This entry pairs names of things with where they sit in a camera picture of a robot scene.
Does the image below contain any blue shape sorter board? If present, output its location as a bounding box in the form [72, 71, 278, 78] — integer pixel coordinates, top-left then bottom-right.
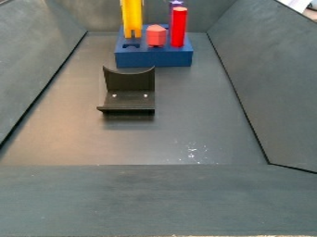
[113, 26, 192, 68]

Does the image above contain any red pentagon prism block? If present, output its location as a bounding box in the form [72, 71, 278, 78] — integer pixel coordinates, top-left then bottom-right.
[145, 24, 167, 47]

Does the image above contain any black curved holder stand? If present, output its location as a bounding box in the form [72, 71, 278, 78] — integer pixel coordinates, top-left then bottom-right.
[96, 68, 155, 113]

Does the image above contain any tall yellow arch block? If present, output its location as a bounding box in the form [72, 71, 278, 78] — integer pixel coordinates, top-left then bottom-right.
[120, 0, 141, 39]

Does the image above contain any red hexagonal prism block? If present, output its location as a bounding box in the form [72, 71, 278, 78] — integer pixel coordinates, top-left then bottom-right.
[171, 6, 187, 47]

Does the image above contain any purple star prism block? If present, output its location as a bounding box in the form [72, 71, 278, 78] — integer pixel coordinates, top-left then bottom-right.
[168, 0, 183, 30]

